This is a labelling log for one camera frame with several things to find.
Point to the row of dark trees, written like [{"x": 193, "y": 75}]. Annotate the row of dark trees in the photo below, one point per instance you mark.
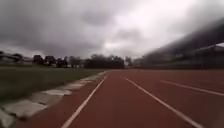
[{"x": 105, "y": 62}]

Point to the group of trees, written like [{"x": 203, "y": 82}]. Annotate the group of trees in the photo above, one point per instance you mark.
[{"x": 50, "y": 61}]

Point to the grass field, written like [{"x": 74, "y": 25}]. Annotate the grass field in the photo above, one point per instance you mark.
[{"x": 30, "y": 81}]

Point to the grandstand with sloping roof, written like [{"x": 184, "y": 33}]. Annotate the grandstand with sloping roof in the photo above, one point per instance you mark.
[{"x": 196, "y": 53}]

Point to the pale concrete kerb strip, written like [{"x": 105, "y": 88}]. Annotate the pale concrete kerb strip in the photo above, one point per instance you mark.
[{"x": 25, "y": 107}]

